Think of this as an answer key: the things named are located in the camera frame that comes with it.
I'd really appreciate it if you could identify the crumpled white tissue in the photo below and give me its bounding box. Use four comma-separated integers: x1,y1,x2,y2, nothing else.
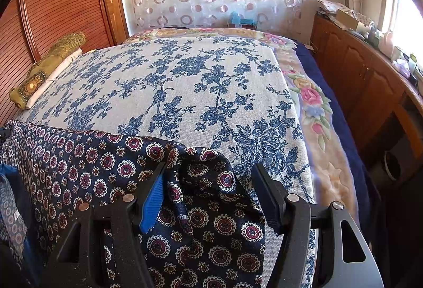
395,58,412,74

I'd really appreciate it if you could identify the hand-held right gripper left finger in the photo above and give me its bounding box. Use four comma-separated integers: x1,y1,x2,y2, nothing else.
41,161,168,288

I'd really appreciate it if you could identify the long wooden cabinet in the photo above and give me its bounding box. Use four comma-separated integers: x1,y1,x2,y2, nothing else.
311,13,423,158

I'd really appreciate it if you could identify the gold patterned pillow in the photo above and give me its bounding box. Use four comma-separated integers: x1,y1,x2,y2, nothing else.
8,31,87,109

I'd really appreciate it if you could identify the teal box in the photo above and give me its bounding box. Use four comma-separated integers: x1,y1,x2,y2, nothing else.
227,11,257,30

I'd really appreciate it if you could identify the open cardboard box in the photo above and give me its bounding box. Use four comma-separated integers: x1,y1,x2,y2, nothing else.
335,8,361,31

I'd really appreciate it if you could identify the wood-framed window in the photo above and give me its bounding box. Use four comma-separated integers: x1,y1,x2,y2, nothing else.
380,0,423,59

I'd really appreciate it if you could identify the navy bed sheet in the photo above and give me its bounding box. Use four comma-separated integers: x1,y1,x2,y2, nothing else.
291,39,385,244

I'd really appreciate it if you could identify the navy circle-patterned shirt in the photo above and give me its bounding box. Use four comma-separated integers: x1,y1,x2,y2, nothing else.
0,119,269,288

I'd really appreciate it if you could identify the round waste bin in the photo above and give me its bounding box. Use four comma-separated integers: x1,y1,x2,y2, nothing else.
383,150,403,182

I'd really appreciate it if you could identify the pink plastic bottle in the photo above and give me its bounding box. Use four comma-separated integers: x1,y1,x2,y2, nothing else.
379,31,396,58

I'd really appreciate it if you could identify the bed with blue floral sheet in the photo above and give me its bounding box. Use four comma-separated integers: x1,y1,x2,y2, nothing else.
124,27,359,211

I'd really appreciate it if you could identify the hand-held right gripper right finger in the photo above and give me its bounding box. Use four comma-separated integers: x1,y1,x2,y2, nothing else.
251,162,386,288

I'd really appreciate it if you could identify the stack of patterned cloths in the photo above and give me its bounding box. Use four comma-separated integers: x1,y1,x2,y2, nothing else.
315,0,345,16

